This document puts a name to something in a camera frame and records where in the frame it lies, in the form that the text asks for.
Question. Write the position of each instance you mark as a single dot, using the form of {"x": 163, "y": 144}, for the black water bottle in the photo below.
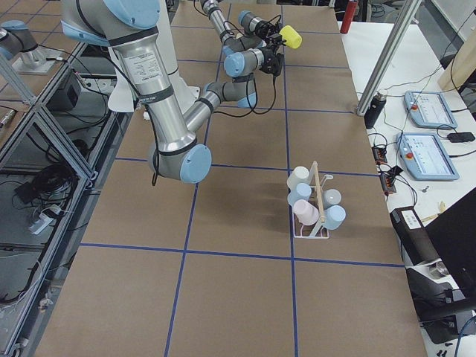
{"x": 376, "y": 106}

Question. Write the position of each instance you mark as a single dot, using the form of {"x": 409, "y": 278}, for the black monitor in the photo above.
{"x": 452, "y": 234}

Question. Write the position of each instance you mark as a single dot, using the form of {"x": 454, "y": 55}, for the black power adapter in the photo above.
{"x": 460, "y": 137}

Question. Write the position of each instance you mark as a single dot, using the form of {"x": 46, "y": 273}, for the white wire cup rack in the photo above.
{"x": 316, "y": 230}

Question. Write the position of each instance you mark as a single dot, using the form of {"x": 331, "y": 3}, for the blue plastic cup front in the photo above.
{"x": 301, "y": 191}

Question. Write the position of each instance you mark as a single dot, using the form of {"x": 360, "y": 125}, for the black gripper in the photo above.
{"x": 263, "y": 26}
{"x": 268, "y": 59}

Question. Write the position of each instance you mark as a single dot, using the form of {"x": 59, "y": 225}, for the upper teach pendant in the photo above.
{"x": 429, "y": 109}

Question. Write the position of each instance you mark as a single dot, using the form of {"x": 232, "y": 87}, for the pale green plastic cup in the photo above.
{"x": 300, "y": 174}

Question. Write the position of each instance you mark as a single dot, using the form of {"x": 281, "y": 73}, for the light blue cup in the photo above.
{"x": 334, "y": 217}

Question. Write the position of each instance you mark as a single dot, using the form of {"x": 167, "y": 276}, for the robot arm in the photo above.
{"x": 138, "y": 36}
{"x": 238, "y": 26}

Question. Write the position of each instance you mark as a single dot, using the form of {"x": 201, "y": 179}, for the black computer box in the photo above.
{"x": 414, "y": 243}

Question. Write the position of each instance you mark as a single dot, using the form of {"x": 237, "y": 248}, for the lower teach pendant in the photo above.
{"x": 425, "y": 157}

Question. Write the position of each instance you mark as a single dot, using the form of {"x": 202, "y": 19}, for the red bottle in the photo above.
{"x": 348, "y": 16}

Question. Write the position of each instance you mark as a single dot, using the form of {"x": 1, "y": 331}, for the grey plastic cup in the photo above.
{"x": 331, "y": 197}

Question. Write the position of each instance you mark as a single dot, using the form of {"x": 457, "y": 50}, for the pink plastic cup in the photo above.
{"x": 306, "y": 213}

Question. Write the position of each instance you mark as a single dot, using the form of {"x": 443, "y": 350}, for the aluminium frame post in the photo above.
{"x": 396, "y": 35}

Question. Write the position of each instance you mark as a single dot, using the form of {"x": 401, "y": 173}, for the teach pendant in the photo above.
{"x": 429, "y": 109}
{"x": 425, "y": 157}

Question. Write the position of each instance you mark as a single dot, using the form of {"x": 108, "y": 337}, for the yellow plastic cup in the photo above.
{"x": 290, "y": 37}

